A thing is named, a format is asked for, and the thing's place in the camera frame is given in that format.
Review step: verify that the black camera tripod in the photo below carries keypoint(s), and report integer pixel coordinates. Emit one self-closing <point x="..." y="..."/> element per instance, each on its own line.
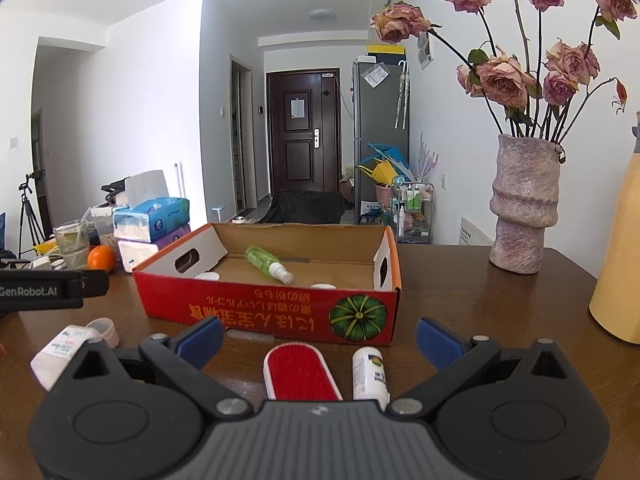
<point x="30" y="210"/>

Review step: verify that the round ceiling lamp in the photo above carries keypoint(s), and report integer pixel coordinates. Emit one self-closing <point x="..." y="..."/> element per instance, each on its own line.
<point x="321" y="14"/>

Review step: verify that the grey refrigerator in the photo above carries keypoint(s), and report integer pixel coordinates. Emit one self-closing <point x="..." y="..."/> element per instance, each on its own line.
<point x="380" y="135"/>

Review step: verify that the white hanging umbrellas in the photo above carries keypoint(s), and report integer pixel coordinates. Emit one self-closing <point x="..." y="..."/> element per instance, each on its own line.
<point x="402" y="95"/>

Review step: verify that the purple flower wall decoration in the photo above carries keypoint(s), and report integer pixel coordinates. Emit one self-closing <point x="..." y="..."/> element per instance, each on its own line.
<point x="427" y="160"/>

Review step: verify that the white wall panel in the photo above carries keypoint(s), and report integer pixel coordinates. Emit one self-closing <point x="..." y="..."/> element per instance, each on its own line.
<point x="425" y="52"/>

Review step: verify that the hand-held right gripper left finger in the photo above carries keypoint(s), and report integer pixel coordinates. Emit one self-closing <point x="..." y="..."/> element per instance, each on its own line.
<point x="202" y="342"/>

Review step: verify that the clear drinking glass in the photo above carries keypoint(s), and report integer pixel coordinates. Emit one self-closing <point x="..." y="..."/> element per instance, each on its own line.
<point x="71" y="245"/>

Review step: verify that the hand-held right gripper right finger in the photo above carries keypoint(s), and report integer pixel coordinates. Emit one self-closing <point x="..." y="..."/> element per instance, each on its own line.
<point x="440" y="345"/>

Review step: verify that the white ribbed bottle cap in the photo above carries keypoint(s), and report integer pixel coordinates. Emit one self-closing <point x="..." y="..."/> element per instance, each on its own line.
<point x="324" y="287"/>

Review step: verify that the black folding chair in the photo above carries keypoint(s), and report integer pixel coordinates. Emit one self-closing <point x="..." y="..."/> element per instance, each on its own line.
<point x="305" y="207"/>

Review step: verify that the green spray bottle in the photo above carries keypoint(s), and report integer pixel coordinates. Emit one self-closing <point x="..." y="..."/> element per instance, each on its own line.
<point x="262" y="260"/>

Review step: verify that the blue and yellow folded bags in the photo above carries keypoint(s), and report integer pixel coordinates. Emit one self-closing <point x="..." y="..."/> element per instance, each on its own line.
<point x="382" y="167"/>

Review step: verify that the blue and white bag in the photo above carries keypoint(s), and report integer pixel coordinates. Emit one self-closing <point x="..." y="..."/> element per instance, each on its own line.
<point x="371" y="212"/>

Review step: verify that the orange fruit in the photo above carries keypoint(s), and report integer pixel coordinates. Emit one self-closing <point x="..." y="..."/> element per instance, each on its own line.
<point x="101" y="260"/>

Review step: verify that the blue pet feeder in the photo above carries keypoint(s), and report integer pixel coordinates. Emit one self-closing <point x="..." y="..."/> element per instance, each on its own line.
<point x="218" y="214"/>

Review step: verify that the white flat board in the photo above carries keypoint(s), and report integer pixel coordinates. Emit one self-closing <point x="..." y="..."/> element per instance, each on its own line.
<point x="475" y="232"/>

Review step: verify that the clear plastic bag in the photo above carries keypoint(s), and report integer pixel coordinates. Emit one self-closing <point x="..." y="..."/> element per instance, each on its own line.
<point x="375" y="75"/>

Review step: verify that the pink stone vase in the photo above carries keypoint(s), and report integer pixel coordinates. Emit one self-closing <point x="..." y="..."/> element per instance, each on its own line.
<point x="522" y="205"/>

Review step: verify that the white cup-shaped cap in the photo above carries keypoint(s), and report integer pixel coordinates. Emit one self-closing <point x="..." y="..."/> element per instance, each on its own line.
<point x="207" y="276"/>

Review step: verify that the white paper notice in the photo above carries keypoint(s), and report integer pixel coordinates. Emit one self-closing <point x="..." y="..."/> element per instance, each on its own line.
<point x="297" y="108"/>

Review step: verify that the small white spray bottle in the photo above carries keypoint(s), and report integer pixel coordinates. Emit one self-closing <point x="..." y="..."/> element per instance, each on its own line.
<point x="369" y="375"/>

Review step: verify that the blue tissue pack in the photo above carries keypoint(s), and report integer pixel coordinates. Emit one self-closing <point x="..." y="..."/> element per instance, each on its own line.
<point x="155" y="217"/>

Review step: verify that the white mop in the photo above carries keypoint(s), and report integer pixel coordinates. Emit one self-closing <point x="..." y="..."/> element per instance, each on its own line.
<point x="177" y="180"/>

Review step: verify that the yellow thermos jug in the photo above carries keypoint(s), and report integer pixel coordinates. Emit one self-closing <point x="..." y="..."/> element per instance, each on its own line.
<point x="622" y="260"/>

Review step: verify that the red cardboard box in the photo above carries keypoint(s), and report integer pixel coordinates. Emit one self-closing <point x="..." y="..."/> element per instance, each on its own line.
<point x="250" y="307"/>

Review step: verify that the red and white lint brush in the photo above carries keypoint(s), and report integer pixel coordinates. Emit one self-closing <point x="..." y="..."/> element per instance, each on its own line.
<point x="300" y="370"/>

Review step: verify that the metal trolley rack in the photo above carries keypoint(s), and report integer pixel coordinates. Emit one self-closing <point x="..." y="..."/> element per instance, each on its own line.
<point x="412" y="210"/>

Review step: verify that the yellow and black box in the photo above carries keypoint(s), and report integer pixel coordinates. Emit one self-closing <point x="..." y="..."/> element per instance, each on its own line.
<point x="386" y="52"/>

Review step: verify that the dark brown entrance door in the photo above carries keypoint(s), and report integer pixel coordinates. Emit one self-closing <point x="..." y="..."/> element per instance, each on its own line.
<point x="302" y="160"/>

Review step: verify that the pink bucket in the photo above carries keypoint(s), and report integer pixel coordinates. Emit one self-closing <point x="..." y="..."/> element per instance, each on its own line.
<point x="384" y="194"/>

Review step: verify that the purple and white tissue pack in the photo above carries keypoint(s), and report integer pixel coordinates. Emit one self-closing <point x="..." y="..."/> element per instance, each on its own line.
<point x="145" y="255"/>

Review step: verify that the clear plastic food container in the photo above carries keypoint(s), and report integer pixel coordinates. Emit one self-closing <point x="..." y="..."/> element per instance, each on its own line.
<point x="105" y="230"/>

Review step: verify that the white tape roll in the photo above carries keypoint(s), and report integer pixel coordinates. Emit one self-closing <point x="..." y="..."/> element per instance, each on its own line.
<point x="105" y="332"/>

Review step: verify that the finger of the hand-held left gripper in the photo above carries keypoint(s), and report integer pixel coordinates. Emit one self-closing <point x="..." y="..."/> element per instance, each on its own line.
<point x="95" y="284"/>

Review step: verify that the bunch of dried pink roses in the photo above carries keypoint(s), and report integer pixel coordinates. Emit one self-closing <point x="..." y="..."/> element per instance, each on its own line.
<point x="505" y="77"/>

